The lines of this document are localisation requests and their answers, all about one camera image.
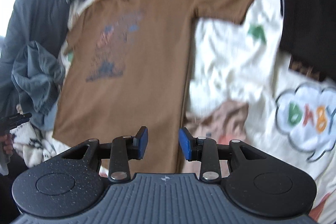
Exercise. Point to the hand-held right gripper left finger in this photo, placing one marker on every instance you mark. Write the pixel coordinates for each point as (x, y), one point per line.
(143, 140)

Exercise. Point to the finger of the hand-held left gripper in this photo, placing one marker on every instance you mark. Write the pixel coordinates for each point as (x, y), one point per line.
(22, 117)

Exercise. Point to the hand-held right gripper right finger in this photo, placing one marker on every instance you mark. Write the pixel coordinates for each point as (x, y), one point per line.
(185, 144)

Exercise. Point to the brown printed t-shirt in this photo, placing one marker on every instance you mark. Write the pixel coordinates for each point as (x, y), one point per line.
(157, 56)

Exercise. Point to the black clothes pile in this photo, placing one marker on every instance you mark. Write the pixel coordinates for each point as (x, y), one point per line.
(307, 3)

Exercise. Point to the person's left hand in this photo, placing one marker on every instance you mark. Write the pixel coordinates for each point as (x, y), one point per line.
(6, 145)

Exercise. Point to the white black knit blanket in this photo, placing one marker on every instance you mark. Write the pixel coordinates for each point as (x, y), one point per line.
(34, 145)

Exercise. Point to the blue-grey jacket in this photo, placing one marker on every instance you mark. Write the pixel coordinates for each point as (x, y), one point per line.
(36, 77)

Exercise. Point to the cream bear print blanket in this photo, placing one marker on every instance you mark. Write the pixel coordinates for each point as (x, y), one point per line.
(231, 56)

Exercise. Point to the dark grey blanket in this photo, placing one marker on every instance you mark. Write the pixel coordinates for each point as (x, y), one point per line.
(34, 16)

